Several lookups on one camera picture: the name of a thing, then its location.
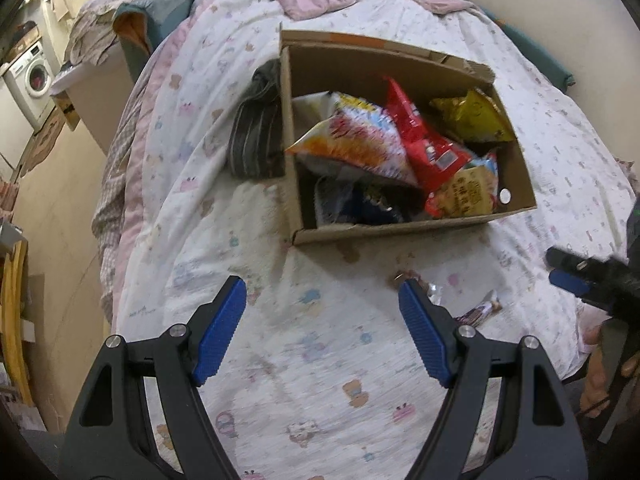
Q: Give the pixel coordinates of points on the dark striped cloth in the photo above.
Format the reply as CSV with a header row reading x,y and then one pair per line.
x,y
255,130

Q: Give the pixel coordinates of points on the white side table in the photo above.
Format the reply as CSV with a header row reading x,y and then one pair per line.
x,y
100,100

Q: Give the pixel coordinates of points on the yellow green snack packet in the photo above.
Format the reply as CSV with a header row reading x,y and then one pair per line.
x,y
472,115

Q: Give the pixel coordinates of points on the small brown silver snack packet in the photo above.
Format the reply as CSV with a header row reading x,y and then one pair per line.
x,y
432,292

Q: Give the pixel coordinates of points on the brown patterned rug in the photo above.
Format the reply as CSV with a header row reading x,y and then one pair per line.
x,y
42,142

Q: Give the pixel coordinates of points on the person's right hand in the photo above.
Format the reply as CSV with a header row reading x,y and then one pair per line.
x,y
592,380

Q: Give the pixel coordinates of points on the orange snack packet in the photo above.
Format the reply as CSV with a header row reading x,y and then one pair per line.
x,y
465,190

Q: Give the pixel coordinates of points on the yellow wooden chair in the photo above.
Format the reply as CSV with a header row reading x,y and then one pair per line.
x,y
17,310

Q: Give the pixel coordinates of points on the white kitchen cabinet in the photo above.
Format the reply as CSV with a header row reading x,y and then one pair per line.
x,y
12,125

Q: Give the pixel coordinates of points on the brown cardboard box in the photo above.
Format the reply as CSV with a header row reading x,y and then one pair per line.
x,y
515,180

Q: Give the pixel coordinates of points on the teal cushion with orange side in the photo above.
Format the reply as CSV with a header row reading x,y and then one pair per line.
x,y
150,25

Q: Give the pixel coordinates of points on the blue chips bag yellow print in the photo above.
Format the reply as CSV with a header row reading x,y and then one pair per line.
x,y
382,205

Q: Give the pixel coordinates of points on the large red snack packet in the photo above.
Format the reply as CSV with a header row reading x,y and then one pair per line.
x,y
425,140

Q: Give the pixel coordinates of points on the large orange white snack bag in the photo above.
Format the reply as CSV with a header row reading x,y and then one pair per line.
x,y
355,140

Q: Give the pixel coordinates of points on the long teal cushion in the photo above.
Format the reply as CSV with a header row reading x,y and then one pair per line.
x,y
530,45

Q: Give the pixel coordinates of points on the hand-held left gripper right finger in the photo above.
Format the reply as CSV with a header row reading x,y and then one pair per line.
x,y
427,332

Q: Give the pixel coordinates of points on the white washing machine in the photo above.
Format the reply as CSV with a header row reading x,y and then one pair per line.
x,y
30,82

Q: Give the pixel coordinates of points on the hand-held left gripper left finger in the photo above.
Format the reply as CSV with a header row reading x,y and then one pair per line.
x,y
217,332

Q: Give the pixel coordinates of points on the brown red snack bar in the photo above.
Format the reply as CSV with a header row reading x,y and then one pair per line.
x,y
477,310

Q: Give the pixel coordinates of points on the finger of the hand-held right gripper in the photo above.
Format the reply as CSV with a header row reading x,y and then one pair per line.
x,y
570,282
580,262

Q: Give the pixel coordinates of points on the pile of clothes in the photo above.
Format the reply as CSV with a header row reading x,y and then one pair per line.
x,y
100,20

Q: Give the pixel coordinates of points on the plain blue snack bag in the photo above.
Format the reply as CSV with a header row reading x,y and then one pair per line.
x,y
332,202

